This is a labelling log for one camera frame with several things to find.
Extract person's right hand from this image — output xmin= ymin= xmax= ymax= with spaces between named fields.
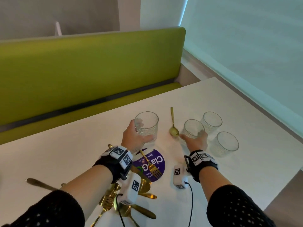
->
xmin=179 ymin=130 xmax=209 ymax=153

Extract person's left hand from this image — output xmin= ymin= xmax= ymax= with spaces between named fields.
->
xmin=121 ymin=118 xmax=155 ymax=154

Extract clear textured drinking glass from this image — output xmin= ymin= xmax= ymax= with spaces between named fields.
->
xmin=134 ymin=111 xmax=159 ymax=143
xmin=200 ymin=111 xmax=223 ymax=135
xmin=211 ymin=131 xmax=239 ymax=157
xmin=184 ymin=119 xmax=205 ymax=140

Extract person's left forearm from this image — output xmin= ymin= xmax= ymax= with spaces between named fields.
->
xmin=60 ymin=164 xmax=114 ymax=211

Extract person's right forearm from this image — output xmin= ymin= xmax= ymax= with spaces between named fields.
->
xmin=198 ymin=166 xmax=234 ymax=206

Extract gold teaspoon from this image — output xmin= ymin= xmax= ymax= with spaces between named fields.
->
xmin=169 ymin=106 xmax=180 ymax=137

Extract round purple table sticker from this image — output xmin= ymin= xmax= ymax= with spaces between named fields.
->
xmin=131 ymin=148 xmax=166 ymax=182

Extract gold fork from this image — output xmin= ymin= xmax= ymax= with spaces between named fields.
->
xmin=139 ymin=150 xmax=160 ymax=178
xmin=90 ymin=200 xmax=115 ymax=227
xmin=98 ymin=182 xmax=122 ymax=211

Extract green bench seat cushion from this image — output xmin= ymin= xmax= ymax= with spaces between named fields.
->
xmin=0 ymin=82 xmax=183 ymax=146

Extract black dotted sleeve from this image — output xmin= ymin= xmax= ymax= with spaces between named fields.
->
xmin=0 ymin=189 xmax=86 ymax=227
xmin=206 ymin=184 xmax=276 ymax=227

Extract green bench backrest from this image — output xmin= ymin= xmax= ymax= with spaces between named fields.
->
xmin=0 ymin=27 xmax=186 ymax=127

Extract pale window roller blind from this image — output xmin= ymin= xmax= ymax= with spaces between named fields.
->
xmin=180 ymin=0 xmax=303 ymax=140

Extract black wrist strap with markers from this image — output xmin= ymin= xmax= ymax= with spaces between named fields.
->
xmin=184 ymin=149 xmax=218 ymax=183
xmin=93 ymin=145 xmax=133 ymax=184

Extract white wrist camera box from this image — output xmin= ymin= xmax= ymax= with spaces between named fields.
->
xmin=173 ymin=163 xmax=189 ymax=189
xmin=119 ymin=173 xmax=142 ymax=206

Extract black cable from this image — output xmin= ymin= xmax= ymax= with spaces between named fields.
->
xmin=115 ymin=193 xmax=126 ymax=227
xmin=184 ymin=182 xmax=194 ymax=227

